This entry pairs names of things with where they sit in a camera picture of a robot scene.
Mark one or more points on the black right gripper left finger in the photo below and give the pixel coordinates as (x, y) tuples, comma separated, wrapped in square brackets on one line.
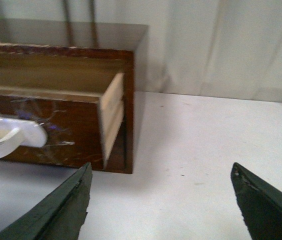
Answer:
[(60, 215)]

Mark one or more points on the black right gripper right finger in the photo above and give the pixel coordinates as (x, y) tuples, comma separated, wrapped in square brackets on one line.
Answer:
[(260, 204)]

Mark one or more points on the white drawer handle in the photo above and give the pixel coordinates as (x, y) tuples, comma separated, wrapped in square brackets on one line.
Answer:
[(18, 132)]

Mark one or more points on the wooden drawer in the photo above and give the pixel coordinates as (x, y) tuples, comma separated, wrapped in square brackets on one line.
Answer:
[(81, 109), (117, 159)]

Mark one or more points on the brown wooden drawer cabinet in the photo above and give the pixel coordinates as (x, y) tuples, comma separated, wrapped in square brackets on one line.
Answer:
[(49, 43)]

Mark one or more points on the white curtain backdrop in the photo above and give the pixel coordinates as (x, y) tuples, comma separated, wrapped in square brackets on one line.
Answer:
[(215, 48)]

